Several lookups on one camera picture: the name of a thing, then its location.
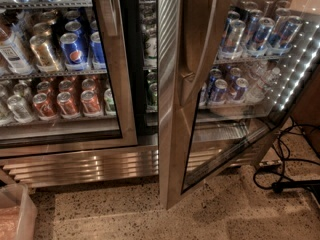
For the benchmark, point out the glass fridge door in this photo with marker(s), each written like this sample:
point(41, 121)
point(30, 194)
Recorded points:
point(190, 33)
point(53, 18)

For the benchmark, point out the stainless fridge bottom grille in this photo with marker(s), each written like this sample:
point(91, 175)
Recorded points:
point(33, 162)

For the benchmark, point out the blue Pepsi can lower left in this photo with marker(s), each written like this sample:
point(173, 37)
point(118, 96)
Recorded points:
point(202, 100)

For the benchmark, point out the blue pepsi can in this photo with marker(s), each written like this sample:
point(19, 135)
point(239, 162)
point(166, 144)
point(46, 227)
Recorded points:
point(237, 90)
point(218, 92)
point(75, 51)
point(202, 100)

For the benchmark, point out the blue Pepsi can lower middle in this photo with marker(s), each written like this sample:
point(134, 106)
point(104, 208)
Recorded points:
point(218, 92)

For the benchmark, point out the red soda can right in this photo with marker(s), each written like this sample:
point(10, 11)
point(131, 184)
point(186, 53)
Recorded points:
point(91, 103)

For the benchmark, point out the red soda can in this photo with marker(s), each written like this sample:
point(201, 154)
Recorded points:
point(91, 103)
point(45, 107)
point(68, 106)

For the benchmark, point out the white green can far left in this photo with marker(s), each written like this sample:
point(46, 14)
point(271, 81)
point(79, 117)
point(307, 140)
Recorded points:
point(150, 48)

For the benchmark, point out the blue Pepsi can edge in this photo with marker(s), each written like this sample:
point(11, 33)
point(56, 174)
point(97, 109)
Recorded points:
point(97, 50)

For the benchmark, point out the blue Pepsi can lower right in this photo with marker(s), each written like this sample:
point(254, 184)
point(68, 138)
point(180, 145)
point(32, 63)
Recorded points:
point(237, 90)

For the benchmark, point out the red soda can middle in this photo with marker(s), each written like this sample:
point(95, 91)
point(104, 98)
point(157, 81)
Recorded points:
point(68, 106)

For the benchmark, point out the silver blue energy can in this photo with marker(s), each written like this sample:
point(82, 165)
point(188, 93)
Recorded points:
point(230, 48)

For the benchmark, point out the blue Pepsi can front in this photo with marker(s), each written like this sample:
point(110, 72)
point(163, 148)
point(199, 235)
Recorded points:
point(75, 51)

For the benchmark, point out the clear water bottle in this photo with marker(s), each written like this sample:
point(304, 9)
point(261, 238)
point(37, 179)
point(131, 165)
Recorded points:
point(259, 89)

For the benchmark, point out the red soda can left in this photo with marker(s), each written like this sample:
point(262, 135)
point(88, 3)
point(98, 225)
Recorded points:
point(45, 107)

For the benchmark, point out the gold soda can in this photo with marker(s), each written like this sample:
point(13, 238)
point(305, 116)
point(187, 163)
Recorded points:
point(45, 53)

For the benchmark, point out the silver can lower left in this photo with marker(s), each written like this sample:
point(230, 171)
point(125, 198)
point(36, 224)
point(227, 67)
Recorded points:
point(20, 109)

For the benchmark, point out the clear labelled bottle left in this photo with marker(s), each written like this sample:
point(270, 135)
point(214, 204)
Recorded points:
point(12, 49)

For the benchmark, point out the clear plastic storage bin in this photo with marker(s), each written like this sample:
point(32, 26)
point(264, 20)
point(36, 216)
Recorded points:
point(17, 213)

